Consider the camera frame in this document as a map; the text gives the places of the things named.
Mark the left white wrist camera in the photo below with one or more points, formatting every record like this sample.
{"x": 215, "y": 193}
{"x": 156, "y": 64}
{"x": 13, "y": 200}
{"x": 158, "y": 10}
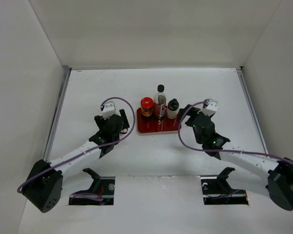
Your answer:
{"x": 108, "y": 109}

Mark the tall red label sauce bottle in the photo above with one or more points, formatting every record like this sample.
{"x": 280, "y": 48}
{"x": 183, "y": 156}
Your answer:
{"x": 159, "y": 106}

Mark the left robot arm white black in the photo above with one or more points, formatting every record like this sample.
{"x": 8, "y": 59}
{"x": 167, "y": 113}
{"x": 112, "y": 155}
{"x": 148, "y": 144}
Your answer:
{"x": 44, "y": 183}

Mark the aluminium table rail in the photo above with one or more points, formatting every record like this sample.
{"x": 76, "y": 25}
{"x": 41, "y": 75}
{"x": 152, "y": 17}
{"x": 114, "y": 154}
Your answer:
{"x": 251, "y": 107}
{"x": 56, "y": 116}

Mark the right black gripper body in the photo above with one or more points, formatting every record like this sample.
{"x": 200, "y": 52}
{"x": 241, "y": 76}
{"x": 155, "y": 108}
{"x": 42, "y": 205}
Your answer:
{"x": 193, "y": 112}

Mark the right aluminium table rail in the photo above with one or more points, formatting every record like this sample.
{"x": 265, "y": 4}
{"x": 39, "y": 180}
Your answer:
{"x": 251, "y": 107}

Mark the red lid jar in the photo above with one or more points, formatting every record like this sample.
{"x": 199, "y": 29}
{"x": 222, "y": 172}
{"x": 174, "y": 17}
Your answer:
{"x": 146, "y": 104}

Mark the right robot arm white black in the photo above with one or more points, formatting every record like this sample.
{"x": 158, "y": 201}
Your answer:
{"x": 275, "y": 173}

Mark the left aluminium table rail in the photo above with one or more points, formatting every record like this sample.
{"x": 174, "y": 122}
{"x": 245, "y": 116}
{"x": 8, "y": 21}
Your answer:
{"x": 56, "y": 116}

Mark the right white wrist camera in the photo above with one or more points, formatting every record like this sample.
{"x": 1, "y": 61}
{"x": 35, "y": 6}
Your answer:
{"x": 209, "y": 107}

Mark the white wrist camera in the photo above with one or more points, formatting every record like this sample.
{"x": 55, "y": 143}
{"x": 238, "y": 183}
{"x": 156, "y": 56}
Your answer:
{"x": 108, "y": 109}
{"x": 209, "y": 107}

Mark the white bottle black cap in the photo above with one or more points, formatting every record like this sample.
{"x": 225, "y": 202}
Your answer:
{"x": 172, "y": 108}

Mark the red rectangular tray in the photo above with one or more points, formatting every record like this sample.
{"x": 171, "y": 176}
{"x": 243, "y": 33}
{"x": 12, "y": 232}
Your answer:
{"x": 153, "y": 126}

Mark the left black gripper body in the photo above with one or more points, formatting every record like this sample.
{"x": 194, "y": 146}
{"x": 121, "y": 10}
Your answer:
{"x": 101, "y": 121}

